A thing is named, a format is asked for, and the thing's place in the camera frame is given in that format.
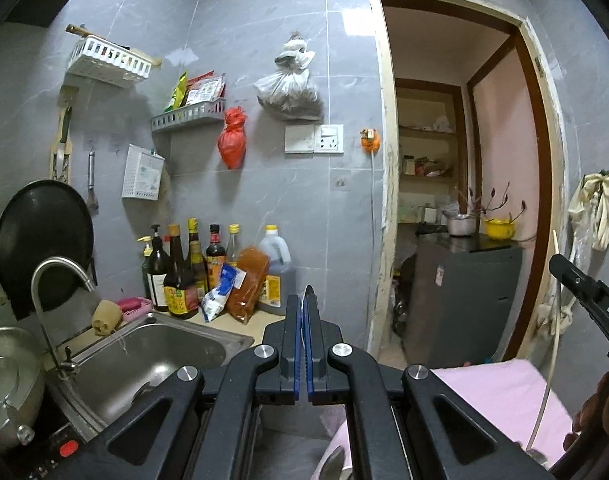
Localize white flexible hose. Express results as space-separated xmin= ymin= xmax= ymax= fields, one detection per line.
xmin=534 ymin=240 xmax=577 ymax=336

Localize metal cooking pot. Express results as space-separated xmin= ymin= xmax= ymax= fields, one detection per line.
xmin=444 ymin=213 xmax=477 ymax=237

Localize wooden storage shelf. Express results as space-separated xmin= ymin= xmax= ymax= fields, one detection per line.
xmin=394 ymin=80 xmax=467 ymax=226

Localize stainless steel sink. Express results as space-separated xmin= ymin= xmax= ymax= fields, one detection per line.
xmin=44 ymin=310 xmax=255 ymax=443

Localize cream rubber gloves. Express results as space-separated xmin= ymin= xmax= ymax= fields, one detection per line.
xmin=568 ymin=171 xmax=609 ymax=251

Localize black induction cooker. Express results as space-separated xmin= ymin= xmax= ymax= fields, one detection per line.
xmin=4 ymin=410 xmax=110 ymax=480

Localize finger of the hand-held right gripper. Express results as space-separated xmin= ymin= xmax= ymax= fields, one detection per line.
xmin=549 ymin=254 xmax=609 ymax=318

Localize grey wall shelf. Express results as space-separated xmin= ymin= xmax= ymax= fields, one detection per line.
xmin=151 ymin=101 xmax=226 ymax=133

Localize red plastic bag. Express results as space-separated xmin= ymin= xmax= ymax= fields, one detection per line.
xmin=218 ymin=106 xmax=248 ymax=170

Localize loofah sponge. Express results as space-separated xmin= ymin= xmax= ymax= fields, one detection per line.
xmin=92 ymin=300 xmax=124 ymax=337

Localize white hanging plastic box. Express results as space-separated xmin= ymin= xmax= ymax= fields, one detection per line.
xmin=122 ymin=144 xmax=165 ymax=201

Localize blue white packet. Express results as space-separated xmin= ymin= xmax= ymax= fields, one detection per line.
xmin=200 ymin=263 xmax=246 ymax=322

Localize large cooking oil jug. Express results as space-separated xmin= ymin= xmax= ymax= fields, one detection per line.
xmin=257 ymin=225 xmax=298 ymax=316

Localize pink soap dish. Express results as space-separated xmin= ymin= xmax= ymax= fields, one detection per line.
xmin=117 ymin=296 xmax=152 ymax=322

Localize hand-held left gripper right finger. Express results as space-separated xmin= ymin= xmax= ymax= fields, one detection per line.
xmin=304 ymin=285 xmax=560 ymax=480

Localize wooden door frame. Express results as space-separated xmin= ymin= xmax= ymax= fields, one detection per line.
xmin=367 ymin=0 xmax=570 ymax=366

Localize white wall basket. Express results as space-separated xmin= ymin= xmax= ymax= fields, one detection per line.
xmin=67 ymin=37 xmax=152 ymax=83

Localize red seasoning packet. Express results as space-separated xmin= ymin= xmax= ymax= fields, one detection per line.
xmin=187 ymin=72 xmax=226 ymax=107

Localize person's right hand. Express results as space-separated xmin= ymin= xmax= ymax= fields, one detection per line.
xmin=564 ymin=367 xmax=609 ymax=453

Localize orange seasoning packet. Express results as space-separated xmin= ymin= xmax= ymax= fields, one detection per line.
xmin=227 ymin=246 xmax=271 ymax=325

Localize steel pot with lid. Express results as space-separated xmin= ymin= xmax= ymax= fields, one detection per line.
xmin=0 ymin=327 xmax=48 ymax=453

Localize green seasoning packet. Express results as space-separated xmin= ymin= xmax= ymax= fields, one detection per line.
xmin=165 ymin=71 xmax=190 ymax=113

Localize grey plastic bag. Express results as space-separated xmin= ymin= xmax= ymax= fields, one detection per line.
xmin=254 ymin=30 xmax=324 ymax=122

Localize knotted cream cloth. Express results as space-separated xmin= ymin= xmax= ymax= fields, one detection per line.
xmin=537 ymin=300 xmax=572 ymax=336

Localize metal peeler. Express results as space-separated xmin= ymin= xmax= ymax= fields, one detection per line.
xmin=86 ymin=149 xmax=99 ymax=211

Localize beige kitchen counter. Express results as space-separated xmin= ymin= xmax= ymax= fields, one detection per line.
xmin=184 ymin=305 xmax=290 ymax=356

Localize dark soy sauce bottle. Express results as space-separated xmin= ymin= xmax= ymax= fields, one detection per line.
xmin=163 ymin=224 xmax=200 ymax=320

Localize grey refrigerator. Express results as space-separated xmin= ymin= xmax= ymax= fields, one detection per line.
xmin=403 ymin=234 xmax=524 ymax=368

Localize chrome faucet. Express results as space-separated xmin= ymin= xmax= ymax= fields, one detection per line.
xmin=31 ymin=256 xmax=95 ymax=381

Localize yellow-capped sauce bottle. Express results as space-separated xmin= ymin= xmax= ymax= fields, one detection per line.
xmin=186 ymin=218 xmax=208 ymax=301

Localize black round pan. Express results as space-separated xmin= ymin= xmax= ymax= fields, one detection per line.
xmin=0 ymin=180 xmax=95 ymax=318

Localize yellow bowl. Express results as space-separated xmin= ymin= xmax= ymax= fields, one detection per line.
xmin=484 ymin=217 xmax=516 ymax=241

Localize white wall outlet panel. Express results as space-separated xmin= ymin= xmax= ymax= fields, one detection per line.
xmin=284 ymin=124 xmax=344 ymax=155

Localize white power cable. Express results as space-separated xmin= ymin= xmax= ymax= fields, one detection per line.
xmin=368 ymin=152 xmax=379 ymax=286

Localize clear yellow-capped bottle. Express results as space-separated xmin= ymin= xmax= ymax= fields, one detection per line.
xmin=227 ymin=224 xmax=242 ymax=266

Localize dried plant branches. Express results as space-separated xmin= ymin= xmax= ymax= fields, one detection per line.
xmin=454 ymin=182 xmax=529 ymax=226

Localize red-capped sauce bottle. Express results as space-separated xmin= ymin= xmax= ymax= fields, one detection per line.
xmin=206 ymin=224 xmax=228 ymax=291

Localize pink floral tablecloth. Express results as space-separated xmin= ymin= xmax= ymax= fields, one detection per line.
xmin=314 ymin=360 xmax=580 ymax=480

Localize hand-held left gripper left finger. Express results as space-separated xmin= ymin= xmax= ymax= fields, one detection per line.
xmin=44 ymin=285 xmax=309 ymax=480

